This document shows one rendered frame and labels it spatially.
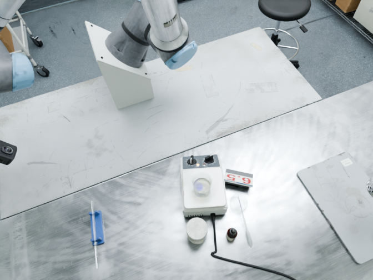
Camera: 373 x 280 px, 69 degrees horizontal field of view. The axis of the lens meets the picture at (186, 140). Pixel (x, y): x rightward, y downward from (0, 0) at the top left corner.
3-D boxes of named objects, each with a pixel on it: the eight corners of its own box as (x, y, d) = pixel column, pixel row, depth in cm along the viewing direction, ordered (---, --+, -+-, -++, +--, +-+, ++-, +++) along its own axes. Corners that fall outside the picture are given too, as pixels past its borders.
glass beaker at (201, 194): (213, 185, 79) (215, 174, 72) (207, 202, 76) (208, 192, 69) (193, 179, 80) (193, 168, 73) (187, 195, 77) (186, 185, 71)
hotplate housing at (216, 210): (180, 160, 93) (179, 148, 86) (218, 157, 93) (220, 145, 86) (184, 225, 81) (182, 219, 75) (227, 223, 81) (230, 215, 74)
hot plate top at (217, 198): (182, 170, 82) (181, 169, 81) (221, 168, 82) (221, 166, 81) (184, 209, 76) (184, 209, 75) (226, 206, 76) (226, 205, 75)
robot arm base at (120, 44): (101, 31, 97) (114, 8, 92) (136, 48, 107) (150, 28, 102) (109, 58, 89) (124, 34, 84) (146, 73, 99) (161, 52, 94)
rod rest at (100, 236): (90, 213, 85) (86, 210, 82) (101, 210, 85) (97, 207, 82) (93, 246, 80) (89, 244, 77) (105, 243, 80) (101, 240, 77)
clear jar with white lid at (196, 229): (189, 222, 82) (188, 215, 75) (208, 226, 81) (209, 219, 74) (185, 242, 79) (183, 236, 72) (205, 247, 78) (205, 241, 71)
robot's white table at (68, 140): (80, 188, 186) (-5, 108, 109) (237, 129, 204) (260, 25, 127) (95, 259, 162) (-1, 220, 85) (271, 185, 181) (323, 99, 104)
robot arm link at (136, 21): (140, 21, 99) (161, -11, 92) (161, 48, 97) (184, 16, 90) (116, 15, 89) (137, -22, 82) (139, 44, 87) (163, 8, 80)
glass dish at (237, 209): (226, 208, 84) (227, 206, 82) (233, 193, 86) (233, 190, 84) (243, 216, 82) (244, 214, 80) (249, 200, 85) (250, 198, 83)
